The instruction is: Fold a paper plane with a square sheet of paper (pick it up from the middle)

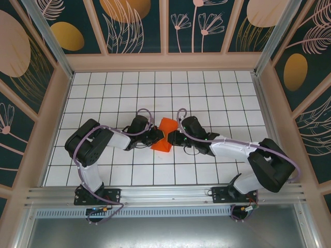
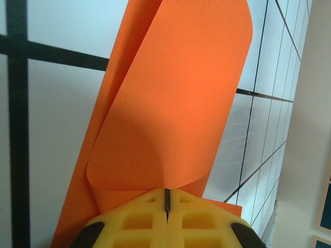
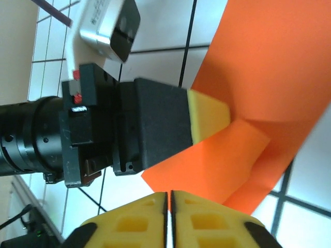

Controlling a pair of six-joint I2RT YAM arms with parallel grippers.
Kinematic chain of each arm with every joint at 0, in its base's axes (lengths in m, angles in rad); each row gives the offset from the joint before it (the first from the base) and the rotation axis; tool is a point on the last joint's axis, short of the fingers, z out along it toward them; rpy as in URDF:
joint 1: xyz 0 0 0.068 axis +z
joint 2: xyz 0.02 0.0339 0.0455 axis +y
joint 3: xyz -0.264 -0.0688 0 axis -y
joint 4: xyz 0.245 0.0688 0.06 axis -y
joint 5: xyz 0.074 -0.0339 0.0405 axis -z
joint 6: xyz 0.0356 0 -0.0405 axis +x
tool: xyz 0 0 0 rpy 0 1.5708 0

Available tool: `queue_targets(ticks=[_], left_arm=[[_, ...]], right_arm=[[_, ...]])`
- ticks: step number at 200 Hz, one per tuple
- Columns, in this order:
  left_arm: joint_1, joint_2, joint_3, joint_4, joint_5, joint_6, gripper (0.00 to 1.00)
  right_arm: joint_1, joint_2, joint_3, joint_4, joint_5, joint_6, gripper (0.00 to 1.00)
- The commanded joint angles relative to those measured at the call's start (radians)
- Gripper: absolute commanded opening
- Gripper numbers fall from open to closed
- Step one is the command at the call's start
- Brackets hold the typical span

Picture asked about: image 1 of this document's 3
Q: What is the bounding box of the orange square paper sheet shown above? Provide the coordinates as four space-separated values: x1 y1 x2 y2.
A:
151 117 179 153

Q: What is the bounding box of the grey metal sheet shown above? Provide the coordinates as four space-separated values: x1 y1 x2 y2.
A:
25 216 311 248

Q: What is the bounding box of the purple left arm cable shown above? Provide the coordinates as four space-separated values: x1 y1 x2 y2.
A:
72 108 154 225

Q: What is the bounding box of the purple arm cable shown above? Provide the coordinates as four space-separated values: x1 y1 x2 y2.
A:
177 108 302 223
72 108 154 225

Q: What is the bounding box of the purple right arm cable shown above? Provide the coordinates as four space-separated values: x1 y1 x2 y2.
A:
177 108 302 223

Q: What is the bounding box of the aluminium mounting rail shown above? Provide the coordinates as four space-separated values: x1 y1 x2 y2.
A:
24 182 307 209

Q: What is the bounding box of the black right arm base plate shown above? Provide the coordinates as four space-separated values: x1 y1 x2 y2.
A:
211 185 259 205

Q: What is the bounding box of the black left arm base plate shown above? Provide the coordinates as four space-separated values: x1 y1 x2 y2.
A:
74 188 122 206

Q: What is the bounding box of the grey slotted cable duct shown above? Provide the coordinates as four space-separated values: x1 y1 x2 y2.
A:
35 205 249 218

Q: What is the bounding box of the aluminium side rail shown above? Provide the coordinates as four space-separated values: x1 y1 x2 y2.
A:
252 73 295 183

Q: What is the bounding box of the aluminium corner post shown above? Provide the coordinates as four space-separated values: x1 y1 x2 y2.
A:
20 0 75 80
252 0 304 76

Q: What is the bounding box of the aluminium frame bar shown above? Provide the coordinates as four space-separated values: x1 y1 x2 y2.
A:
14 206 37 248
294 204 322 248

